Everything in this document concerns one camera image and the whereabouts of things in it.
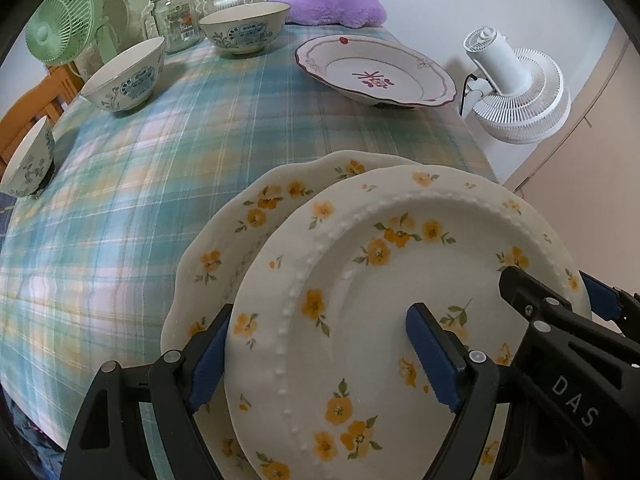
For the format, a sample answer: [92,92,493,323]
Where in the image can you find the green desk fan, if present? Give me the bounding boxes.
[25,0,131,82]

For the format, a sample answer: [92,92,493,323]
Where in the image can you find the blue patterned white bowl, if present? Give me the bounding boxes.
[199,1,292,57]
[0,117,56,199]
[80,36,166,113]

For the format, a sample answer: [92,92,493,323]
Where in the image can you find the plaid tablecloth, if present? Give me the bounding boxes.
[0,22,501,463]

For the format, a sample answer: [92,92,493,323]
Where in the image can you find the white desk fan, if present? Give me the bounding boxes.
[462,27,572,145]

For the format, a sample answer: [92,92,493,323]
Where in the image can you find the glass jar with black lid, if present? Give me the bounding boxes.
[145,0,197,55]

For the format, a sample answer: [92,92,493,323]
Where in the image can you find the scalloped yellow floral plate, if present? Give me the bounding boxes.
[161,151,501,480]

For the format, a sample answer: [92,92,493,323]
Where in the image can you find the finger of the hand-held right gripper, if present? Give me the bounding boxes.
[499,265,577,327]
[579,270,640,337]

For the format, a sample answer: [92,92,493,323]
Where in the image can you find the black fan cable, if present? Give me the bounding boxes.
[457,74,477,119]

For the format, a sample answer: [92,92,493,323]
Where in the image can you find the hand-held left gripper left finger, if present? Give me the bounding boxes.
[60,303,237,480]

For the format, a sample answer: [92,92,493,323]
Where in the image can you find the red floral scalloped plate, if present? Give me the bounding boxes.
[294,35,458,110]

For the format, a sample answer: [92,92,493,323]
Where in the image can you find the purple plush toy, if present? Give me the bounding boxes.
[263,0,386,29]

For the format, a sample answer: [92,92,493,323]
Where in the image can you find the blue plaid bedding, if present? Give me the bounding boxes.
[0,192,71,480]

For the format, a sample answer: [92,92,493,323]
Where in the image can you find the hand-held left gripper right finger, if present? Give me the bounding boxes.
[406,302,512,480]

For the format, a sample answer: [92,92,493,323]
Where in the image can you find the beaded yellow floral plate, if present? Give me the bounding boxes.
[224,164,592,480]

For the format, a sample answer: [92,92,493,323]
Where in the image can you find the wooden chair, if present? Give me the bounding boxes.
[0,62,87,172]

